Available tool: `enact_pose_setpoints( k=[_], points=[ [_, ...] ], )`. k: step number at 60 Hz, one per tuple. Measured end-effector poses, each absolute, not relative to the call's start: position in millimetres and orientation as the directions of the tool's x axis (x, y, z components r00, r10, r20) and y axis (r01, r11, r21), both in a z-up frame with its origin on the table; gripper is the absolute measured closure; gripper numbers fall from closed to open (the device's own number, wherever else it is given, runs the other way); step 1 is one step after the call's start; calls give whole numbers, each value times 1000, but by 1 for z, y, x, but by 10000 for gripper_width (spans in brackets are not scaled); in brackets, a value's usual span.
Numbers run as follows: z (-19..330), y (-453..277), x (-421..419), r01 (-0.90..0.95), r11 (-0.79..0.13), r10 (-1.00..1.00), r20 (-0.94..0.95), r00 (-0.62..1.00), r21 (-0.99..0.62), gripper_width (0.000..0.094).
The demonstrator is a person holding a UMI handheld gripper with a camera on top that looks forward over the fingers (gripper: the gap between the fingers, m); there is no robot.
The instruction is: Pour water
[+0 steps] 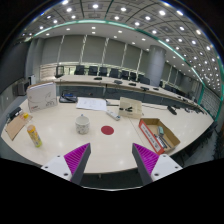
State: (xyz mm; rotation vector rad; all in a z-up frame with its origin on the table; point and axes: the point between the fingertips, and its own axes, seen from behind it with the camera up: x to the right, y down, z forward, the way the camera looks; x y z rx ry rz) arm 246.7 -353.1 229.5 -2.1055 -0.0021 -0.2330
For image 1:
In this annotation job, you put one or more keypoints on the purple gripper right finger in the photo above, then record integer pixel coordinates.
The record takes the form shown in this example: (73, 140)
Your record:
(152, 166)

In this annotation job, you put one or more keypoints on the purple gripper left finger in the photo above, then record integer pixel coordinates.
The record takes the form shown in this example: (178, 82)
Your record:
(70, 166)

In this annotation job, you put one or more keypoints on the open cardboard box red flap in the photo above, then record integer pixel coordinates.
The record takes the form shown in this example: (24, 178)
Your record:
(160, 137)

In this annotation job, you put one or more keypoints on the white patterned ceramic mug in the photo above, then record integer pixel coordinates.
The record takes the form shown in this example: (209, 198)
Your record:
(82, 124)

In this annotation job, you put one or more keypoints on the red round coaster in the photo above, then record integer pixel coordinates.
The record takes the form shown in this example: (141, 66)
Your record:
(107, 130)

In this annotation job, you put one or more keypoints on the yellow plastic bottle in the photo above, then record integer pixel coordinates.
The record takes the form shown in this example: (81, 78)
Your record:
(32, 131)

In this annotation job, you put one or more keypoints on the white power strip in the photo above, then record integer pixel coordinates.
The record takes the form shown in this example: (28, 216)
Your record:
(113, 115)

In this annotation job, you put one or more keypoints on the beige cardboard box with clip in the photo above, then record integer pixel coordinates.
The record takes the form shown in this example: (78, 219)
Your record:
(130, 108)

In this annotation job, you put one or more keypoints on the white paper sheets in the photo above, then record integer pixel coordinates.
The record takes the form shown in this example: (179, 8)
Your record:
(91, 104)

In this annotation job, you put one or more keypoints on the black bag on table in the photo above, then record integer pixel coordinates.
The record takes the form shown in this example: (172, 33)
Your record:
(67, 97)

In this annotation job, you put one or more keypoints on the flat brown cardboard piece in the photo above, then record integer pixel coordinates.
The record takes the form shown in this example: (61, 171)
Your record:
(14, 127)

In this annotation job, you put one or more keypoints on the black device on table edge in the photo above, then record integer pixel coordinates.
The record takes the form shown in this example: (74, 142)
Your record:
(14, 113)

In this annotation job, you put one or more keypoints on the white cardboard box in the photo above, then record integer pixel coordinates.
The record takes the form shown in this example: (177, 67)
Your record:
(41, 96)

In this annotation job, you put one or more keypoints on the long curved conference desk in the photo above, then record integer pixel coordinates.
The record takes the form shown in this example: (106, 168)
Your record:
(85, 80)

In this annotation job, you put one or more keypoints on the black office chair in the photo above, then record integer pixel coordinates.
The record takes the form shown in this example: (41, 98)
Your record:
(103, 71)
(144, 80)
(124, 74)
(79, 70)
(114, 73)
(93, 70)

